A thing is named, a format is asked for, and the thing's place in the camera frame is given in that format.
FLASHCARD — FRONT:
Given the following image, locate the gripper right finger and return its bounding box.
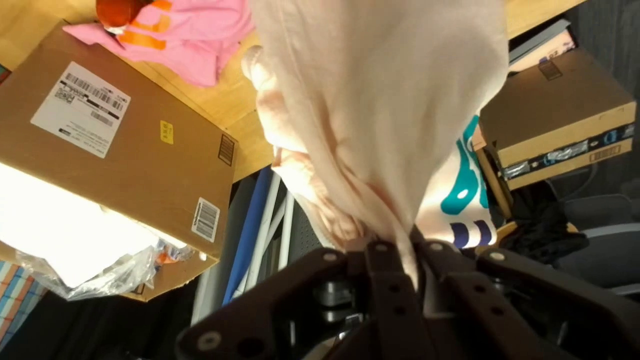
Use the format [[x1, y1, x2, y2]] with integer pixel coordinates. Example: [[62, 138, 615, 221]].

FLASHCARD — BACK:
[[411, 227, 640, 360]]

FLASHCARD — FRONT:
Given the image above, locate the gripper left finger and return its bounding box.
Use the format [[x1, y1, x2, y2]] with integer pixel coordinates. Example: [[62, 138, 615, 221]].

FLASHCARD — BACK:
[[175, 241, 437, 360]]

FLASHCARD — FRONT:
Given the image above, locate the pale pink printed cloth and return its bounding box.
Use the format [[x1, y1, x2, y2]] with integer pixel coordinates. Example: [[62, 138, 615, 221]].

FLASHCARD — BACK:
[[241, 0, 510, 291]]

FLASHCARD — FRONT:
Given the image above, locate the black cloth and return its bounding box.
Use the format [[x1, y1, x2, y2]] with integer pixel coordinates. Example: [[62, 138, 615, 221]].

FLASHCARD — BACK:
[[500, 184, 591, 266]]

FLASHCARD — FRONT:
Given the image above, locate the blue pole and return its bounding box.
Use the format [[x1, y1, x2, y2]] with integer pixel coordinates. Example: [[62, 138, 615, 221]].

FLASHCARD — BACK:
[[222, 167, 275, 306]]

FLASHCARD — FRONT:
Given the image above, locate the grey office chair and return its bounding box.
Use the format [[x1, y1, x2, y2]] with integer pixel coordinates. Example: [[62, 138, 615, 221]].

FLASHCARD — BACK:
[[550, 194, 640, 297]]

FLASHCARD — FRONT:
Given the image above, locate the clear plastic bag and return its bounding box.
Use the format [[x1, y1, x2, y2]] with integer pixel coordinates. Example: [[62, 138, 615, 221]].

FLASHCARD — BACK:
[[15, 210, 197, 301]]

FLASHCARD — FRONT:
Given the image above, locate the large labelled cardboard box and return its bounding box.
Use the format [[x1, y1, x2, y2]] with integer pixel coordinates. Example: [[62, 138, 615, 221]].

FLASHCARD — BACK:
[[0, 20, 239, 303]]

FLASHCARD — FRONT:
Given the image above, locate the cardboard box with black tape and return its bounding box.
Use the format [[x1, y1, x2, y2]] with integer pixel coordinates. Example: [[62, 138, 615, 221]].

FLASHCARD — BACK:
[[472, 48, 638, 191]]

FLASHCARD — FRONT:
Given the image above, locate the stack of flat boxes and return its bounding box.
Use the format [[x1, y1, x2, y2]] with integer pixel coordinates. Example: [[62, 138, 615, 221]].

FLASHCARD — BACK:
[[508, 19, 577, 74]]

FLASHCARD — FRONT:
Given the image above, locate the striped colourful cloth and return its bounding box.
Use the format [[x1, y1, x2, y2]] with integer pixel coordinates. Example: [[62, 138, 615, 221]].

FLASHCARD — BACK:
[[0, 260, 49, 351]]

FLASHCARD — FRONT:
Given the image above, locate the pink garment with orange stripes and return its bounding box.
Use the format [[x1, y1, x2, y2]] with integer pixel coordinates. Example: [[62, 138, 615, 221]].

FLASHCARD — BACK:
[[63, 0, 256, 88]]

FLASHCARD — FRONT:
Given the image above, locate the red plush toy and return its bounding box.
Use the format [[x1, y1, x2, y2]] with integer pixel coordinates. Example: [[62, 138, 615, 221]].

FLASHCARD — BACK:
[[96, 0, 154, 35]]

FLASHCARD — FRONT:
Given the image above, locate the white metal frame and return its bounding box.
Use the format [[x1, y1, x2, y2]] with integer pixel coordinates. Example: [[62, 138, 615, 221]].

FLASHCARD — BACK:
[[232, 172, 296, 301]]

